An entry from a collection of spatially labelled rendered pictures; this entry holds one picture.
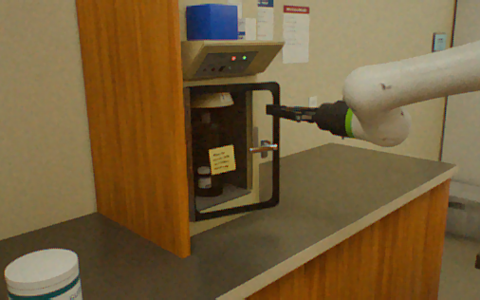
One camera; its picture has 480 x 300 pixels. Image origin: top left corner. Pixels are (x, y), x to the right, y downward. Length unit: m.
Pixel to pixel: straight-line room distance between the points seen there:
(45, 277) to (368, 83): 0.73
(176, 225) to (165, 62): 0.43
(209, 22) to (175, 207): 0.49
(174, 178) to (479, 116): 3.21
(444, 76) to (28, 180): 1.21
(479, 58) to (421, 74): 0.10
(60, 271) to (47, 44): 0.80
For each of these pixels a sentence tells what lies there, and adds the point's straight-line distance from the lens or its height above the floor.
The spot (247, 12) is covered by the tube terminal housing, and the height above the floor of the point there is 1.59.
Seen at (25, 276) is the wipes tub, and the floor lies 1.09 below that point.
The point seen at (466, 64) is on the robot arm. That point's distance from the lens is 0.90.
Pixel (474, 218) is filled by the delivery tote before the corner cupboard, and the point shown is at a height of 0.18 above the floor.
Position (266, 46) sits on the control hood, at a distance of 1.27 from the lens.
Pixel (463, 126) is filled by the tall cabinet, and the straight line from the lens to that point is 4.06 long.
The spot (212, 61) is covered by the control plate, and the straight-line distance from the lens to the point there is 1.17.
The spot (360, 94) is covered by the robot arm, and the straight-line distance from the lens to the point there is 0.93.
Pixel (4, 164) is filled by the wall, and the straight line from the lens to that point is 1.47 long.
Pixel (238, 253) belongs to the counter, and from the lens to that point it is 1.22.
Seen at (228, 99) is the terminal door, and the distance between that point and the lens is 1.23.
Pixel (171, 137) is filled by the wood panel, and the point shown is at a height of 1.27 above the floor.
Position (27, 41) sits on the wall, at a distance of 1.47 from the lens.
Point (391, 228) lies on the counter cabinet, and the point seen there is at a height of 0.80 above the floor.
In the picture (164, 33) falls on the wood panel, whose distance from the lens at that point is 1.08.
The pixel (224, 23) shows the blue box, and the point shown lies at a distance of 1.15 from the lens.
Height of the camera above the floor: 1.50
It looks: 14 degrees down
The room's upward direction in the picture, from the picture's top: 1 degrees counter-clockwise
